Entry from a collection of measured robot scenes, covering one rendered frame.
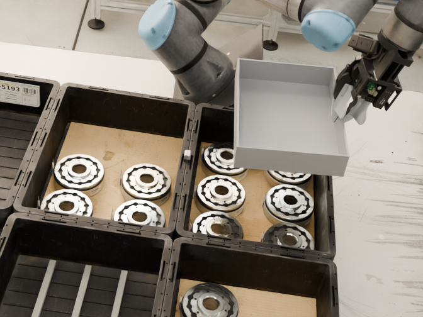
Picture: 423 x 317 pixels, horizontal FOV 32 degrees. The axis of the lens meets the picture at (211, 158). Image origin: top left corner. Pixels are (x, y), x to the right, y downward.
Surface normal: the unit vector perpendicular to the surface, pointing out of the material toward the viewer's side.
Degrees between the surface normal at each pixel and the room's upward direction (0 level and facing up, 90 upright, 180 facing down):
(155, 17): 48
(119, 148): 0
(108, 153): 0
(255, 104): 2
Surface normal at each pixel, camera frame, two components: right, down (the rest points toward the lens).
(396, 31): -0.62, 0.31
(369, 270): 0.12, -0.73
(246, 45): -0.58, -0.62
